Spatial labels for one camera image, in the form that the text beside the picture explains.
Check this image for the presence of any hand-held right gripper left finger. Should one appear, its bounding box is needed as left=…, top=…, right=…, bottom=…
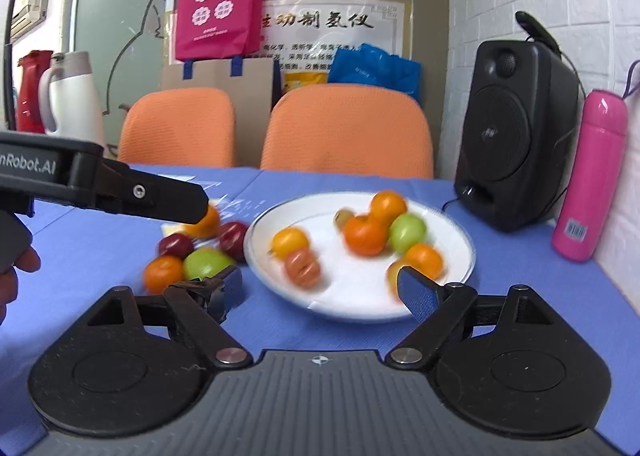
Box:
left=75, top=265, right=253, bottom=368

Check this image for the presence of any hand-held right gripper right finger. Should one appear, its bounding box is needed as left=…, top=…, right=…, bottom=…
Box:
left=385, top=266, right=571, bottom=371

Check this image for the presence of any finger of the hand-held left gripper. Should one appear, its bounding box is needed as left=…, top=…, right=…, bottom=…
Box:
left=101, top=158, right=210, bottom=227

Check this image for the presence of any yellow plum with red blush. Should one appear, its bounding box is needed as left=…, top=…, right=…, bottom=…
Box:
left=386, top=258, right=416, bottom=294

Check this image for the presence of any large green jujube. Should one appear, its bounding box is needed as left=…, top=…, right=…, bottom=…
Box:
left=182, top=247, right=236, bottom=283

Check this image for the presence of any dark red plum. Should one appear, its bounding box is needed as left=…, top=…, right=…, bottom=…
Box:
left=158, top=233, right=195, bottom=259
left=217, top=222, right=251, bottom=264

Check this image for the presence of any white porcelain plate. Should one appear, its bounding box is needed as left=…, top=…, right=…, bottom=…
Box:
left=245, top=192, right=477, bottom=324

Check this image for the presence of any small yellow-orange tangerine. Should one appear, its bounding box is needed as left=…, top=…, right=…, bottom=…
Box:
left=270, top=228, right=311, bottom=259

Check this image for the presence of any red-yellow plum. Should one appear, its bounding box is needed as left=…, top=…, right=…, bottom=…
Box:
left=284, top=248, right=322, bottom=287

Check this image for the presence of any large orange tangerine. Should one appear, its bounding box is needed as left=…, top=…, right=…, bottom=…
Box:
left=343, top=215, right=390, bottom=257

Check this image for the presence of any small yellow-green plum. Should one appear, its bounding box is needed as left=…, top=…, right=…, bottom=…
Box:
left=333, top=207, right=357, bottom=233

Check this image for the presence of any person's left hand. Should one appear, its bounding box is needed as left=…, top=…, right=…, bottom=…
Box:
left=0, top=246, right=42, bottom=327

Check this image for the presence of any orange chair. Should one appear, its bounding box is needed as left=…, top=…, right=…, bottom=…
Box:
left=260, top=84, right=435, bottom=180
left=117, top=88, right=237, bottom=167

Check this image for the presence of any white thermos jug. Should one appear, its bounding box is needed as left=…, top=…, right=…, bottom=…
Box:
left=37, top=50, right=107, bottom=149

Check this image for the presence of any red thermos jug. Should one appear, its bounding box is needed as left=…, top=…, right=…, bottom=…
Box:
left=15, top=50, right=55, bottom=134

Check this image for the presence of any brown paper bag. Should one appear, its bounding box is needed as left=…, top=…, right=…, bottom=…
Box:
left=160, top=56, right=282, bottom=167

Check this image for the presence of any white air conditioner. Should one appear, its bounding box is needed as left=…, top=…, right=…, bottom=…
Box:
left=10, top=0, right=53, bottom=36

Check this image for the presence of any black loudspeaker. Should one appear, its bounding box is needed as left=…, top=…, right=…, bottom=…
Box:
left=454, top=40, right=583, bottom=233

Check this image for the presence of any yellow packet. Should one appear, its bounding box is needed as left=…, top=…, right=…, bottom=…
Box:
left=281, top=70, right=331, bottom=96

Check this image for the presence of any blue plastic bag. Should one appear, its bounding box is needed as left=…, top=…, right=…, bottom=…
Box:
left=327, top=43, right=422, bottom=104

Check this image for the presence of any black metal frame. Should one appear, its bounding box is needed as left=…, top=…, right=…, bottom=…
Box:
left=0, top=0, right=27, bottom=131

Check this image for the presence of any pink bottle with purple strap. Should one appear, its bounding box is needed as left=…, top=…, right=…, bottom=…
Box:
left=551, top=60, right=640, bottom=264

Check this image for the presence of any wall poster with black characters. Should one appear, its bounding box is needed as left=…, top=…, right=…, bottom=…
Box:
left=260, top=0, right=413, bottom=76

